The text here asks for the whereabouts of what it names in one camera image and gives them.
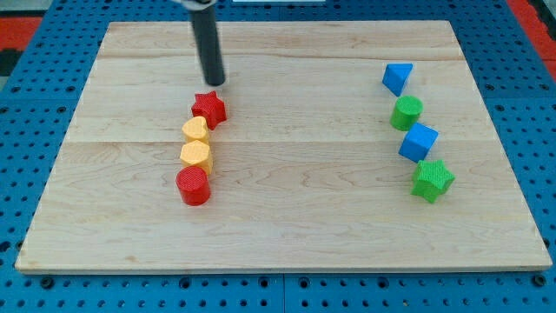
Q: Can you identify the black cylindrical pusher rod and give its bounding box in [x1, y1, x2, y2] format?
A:
[189, 5, 226, 86]

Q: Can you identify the silver rod mount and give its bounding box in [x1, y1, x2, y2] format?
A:
[172, 0, 217, 10]

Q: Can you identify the red star block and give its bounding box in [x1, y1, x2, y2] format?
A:
[191, 90, 227, 130]

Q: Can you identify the blue triangle block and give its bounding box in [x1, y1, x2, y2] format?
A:
[382, 63, 414, 97]

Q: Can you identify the green star block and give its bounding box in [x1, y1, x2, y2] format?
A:
[410, 160, 455, 203]

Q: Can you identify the yellow heart block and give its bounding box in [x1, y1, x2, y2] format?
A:
[182, 116, 209, 144]

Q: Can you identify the yellow hexagon block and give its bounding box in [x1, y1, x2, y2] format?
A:
[180, 140, 213, 175]

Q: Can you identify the red cylinder block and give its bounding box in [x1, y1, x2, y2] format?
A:
[175, 166, 211, 206]

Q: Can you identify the wooden board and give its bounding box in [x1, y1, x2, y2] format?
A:
[16, 20, 552, 275]

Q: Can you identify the green cylinder block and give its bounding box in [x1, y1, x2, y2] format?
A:
[390, 96, 424, 131]

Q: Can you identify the blue cube block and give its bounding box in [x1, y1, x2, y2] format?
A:
[398, 123, 439, 163]

